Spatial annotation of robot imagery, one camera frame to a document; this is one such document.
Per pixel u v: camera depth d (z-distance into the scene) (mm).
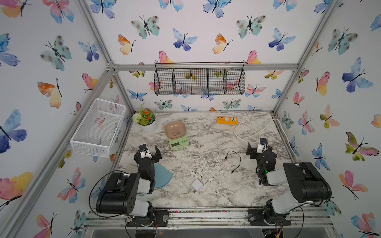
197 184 845
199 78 984
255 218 735
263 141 781
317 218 748
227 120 1111
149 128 1038
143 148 752
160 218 730
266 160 695
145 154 754
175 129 1048
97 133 842
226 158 956
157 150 825
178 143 1005
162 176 904
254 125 1115
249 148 845
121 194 442
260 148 808
